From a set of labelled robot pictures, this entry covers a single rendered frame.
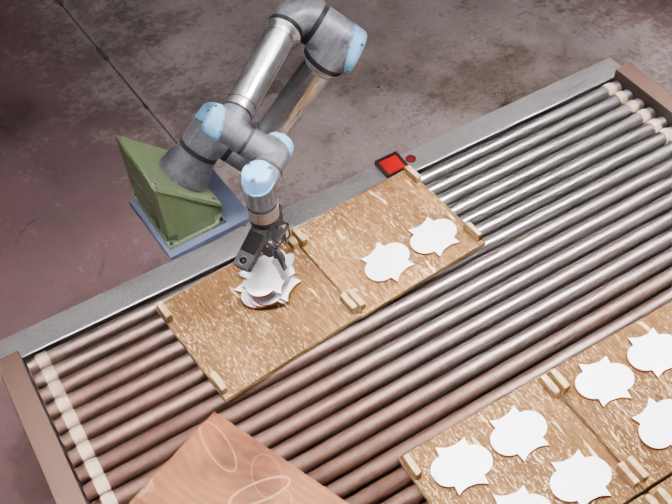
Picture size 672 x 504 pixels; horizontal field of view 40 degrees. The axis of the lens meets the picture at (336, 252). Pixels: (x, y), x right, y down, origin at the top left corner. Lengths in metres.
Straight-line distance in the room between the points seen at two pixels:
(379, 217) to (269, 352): 0.52
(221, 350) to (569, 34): 2.95
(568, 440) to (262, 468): 0.70
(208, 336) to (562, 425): 0.89
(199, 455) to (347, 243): 0.76
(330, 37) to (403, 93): 2.04
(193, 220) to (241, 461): 0.83
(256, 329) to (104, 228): 1.71
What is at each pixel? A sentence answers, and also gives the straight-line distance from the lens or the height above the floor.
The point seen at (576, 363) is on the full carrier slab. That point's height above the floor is 0.94.
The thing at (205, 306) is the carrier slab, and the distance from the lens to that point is 2.42.
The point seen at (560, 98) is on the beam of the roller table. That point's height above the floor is 0.92.
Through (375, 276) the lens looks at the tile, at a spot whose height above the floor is 0.94.
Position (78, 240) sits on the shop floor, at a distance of 3.95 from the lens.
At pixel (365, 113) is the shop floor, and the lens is 4.27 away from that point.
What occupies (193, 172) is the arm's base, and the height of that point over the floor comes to 1.06.
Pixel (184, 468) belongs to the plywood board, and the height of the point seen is 1.04.
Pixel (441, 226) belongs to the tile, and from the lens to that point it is 2.54.
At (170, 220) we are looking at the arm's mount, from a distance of 2.58.
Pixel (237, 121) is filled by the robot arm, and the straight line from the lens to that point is 2.16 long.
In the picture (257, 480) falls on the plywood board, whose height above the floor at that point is 1.04.
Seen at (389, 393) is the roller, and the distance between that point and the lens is 2.26.
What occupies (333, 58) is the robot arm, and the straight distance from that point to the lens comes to 2.38.
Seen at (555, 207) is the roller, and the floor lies 0.92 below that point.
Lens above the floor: 2.86
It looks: 50 degrees down
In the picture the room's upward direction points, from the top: 4 degrees counter-clockwise
